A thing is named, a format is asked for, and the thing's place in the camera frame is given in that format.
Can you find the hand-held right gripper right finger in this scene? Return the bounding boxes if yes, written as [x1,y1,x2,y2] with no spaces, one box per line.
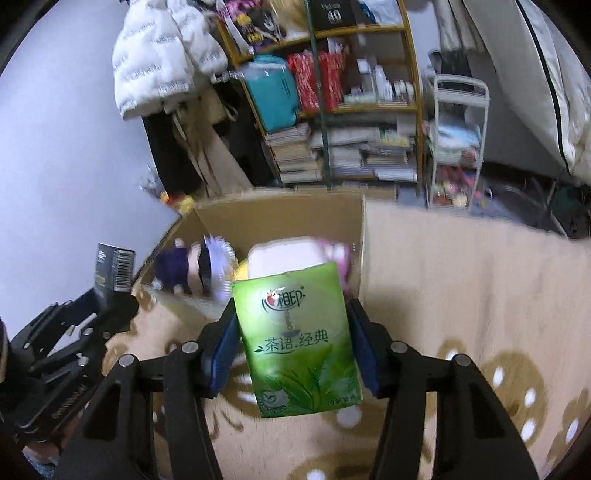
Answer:
[345,298,541,480]

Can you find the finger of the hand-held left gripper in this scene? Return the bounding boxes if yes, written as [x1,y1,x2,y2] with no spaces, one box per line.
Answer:
[9,288,105,356]
[30,295,140,370]

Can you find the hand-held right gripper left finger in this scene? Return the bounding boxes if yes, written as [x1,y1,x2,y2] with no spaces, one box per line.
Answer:
[54,299,243,480]

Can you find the small black box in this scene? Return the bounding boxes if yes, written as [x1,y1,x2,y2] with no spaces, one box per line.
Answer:
[94,242,136,302]

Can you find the green tissue pack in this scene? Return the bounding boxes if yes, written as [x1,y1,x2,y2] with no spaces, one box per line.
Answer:
[231,261,363,419]

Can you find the purple white-haired plush doll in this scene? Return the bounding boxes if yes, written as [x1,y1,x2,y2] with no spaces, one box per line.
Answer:
[153,234,237,304]

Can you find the pale pink tissue pack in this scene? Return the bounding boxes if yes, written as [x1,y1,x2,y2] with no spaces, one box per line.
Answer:
[248,236,327,280]

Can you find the printed cardboard box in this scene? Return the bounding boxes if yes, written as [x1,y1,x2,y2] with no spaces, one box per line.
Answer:
[131,189,368,320]

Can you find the person's left hand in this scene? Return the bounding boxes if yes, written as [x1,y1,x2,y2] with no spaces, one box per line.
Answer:
[21,438,63,469]

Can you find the pink plush toy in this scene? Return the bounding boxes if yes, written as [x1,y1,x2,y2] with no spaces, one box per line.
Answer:
[318,239,352,296]

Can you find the beige flower printed blanket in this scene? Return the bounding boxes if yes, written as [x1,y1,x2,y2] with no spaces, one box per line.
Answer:
[99,198,591,480]

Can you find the pile of small toys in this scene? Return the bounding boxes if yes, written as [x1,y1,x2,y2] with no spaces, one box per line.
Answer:
[140,162,195,217]

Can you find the dark hanging coat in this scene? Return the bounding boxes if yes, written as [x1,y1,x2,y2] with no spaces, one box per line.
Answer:
[142,111,204,198]

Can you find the beige hanging coat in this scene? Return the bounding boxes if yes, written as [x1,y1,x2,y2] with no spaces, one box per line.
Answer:
[173,88,256,200]

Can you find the pile of magazines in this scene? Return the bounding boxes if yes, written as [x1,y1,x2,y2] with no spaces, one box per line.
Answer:
[309,114,419,184]

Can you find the stack of old books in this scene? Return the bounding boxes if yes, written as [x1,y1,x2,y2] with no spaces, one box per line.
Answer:
[265,123,324,184]

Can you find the white trolley cart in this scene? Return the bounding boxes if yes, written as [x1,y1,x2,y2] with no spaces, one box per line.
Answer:
[427,75,491,211]

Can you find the light blue folded cloth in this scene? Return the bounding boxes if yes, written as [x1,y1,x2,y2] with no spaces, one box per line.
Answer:
[431,120,482,151]

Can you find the wooden shelf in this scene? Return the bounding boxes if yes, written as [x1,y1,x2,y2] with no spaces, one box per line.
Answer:
[215,0,424,191]

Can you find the teal bag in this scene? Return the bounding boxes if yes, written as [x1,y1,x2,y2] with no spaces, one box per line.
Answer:
[242,55,302,133]

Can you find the green pole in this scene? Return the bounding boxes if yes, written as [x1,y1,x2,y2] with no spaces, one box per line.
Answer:
[304,0,334,191]

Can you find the group of white bottles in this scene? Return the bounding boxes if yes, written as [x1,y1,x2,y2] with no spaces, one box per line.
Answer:
[358,58,417,105]

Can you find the white puffer jacket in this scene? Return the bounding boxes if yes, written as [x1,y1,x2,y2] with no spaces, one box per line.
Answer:
[112,0,230,121]

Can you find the red gift bag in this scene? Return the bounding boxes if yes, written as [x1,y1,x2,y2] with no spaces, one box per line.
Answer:
[286,50,345,114]

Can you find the black bag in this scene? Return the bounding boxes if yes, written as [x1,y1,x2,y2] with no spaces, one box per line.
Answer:
[428,48,478,80]

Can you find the colourful printed cloth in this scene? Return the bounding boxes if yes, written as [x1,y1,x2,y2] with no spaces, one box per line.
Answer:
[217,0,284,47]

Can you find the cream duvet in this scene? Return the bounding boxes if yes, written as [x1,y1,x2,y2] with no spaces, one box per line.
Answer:
[480,0,591,179]

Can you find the black gift box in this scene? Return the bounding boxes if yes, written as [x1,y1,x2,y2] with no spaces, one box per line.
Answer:
[308,0,358,31]

